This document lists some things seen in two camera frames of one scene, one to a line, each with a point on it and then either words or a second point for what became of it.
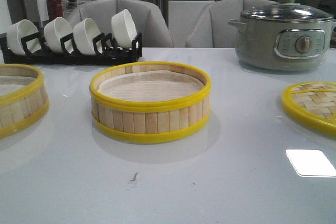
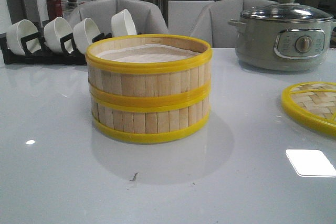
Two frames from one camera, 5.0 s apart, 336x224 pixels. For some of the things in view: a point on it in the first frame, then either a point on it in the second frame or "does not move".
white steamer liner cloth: [10, 84] to [147, 53]
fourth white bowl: [123, 29] does not move
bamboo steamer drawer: [21, 108] to [148, 68]
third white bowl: [84, 32] does not move
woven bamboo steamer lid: [313, 103] does not move
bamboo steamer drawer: [149, 120] does not move
